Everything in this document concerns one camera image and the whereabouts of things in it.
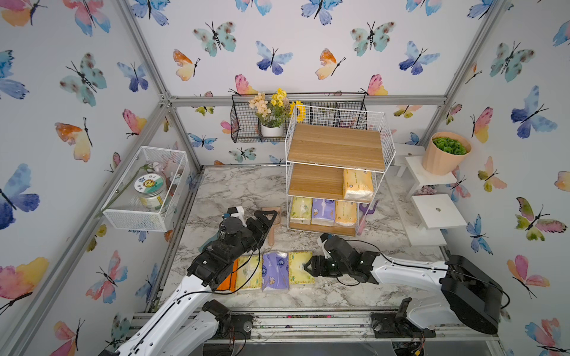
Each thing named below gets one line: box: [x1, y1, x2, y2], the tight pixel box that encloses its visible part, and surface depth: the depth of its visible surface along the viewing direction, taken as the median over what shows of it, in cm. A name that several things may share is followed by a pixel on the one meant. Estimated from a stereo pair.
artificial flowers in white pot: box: [248, 88, 307, 138], surface depth 85 cm
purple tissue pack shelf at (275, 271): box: [261, 251, 290, 291], surface depth 84 cm
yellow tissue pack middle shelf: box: [342, 169, 374, 203], surface depth 76 cm
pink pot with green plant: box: [422, 131, 473, 176], surface depth 82 cm
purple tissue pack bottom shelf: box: [310, 198, 337, 227], surface depth 98 cm
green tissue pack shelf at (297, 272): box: [288, 251, 316, 285], surface depth 83 cm
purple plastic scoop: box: [356, 199, 380, 236], surface depth 106 cm
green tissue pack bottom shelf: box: [290, 196, 313, 225], surface depth 99 cm
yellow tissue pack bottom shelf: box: [335, 200, 357, 227], surface depth 98 cm
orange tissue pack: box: [217, 258, 239, 293], surface depth 80 cm
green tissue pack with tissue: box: [237, 254, 263, 290], surface depth 82 cm
